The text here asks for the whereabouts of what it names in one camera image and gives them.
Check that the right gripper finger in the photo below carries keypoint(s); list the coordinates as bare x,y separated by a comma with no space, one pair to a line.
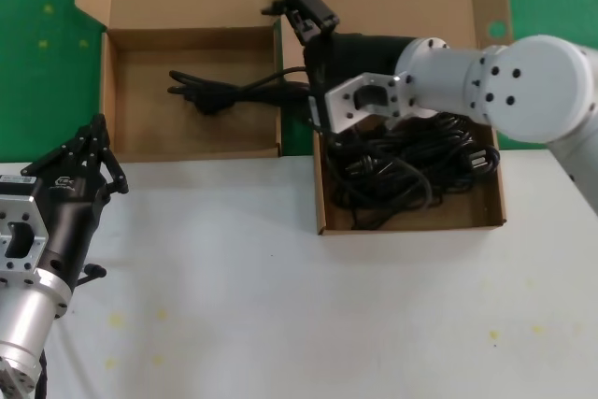
317,111
310,6

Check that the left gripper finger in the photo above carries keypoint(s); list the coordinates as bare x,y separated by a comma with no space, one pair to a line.
61,153
112,175

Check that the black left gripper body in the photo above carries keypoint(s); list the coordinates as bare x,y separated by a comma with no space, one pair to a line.
70,212

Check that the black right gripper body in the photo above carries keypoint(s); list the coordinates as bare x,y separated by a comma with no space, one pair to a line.
355,55

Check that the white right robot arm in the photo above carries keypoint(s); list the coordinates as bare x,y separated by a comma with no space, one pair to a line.
528,90

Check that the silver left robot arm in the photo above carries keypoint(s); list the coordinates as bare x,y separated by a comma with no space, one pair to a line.
23,324

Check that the wide brown cardboard box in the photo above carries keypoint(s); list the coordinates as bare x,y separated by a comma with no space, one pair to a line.
154,132

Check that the narrow brown cardboard box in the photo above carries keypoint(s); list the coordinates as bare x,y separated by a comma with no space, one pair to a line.
388,2

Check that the green tablecloth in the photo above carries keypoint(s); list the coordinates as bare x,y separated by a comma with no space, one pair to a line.
42,90

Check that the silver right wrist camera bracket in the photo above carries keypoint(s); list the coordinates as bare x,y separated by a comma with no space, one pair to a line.
341,109

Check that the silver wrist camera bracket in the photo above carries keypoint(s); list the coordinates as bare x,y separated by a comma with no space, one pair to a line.
18,212
341,109

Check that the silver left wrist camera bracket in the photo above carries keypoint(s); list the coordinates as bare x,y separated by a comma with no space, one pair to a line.
18,212

